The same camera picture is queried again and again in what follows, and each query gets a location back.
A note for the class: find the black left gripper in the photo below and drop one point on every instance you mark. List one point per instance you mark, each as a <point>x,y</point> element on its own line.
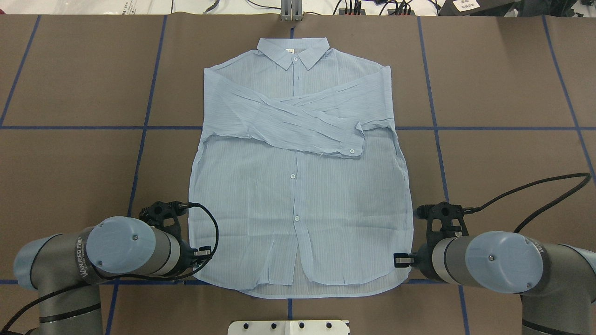
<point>188,253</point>

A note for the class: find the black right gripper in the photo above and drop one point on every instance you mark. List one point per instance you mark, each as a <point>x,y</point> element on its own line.
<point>422,259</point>

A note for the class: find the light blue button-up shirt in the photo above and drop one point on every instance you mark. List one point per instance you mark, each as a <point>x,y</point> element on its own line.
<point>300,164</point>

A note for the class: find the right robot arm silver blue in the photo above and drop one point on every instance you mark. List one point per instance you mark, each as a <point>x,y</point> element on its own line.
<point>555,282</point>

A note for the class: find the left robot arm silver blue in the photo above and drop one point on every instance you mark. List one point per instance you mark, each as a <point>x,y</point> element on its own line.
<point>66,270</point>

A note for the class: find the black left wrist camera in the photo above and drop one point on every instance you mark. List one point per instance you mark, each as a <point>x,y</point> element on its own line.
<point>164,216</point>

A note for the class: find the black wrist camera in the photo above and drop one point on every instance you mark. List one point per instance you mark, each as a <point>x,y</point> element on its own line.
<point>164,216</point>
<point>444,220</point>

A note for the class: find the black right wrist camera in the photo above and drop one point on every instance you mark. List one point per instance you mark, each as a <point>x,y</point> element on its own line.
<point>444,220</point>

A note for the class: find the white pedestal base plate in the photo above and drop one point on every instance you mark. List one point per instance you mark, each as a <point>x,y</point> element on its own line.
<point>290,327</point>

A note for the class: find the aluminium frame post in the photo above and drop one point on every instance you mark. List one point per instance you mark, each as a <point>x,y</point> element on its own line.
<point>291,10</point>

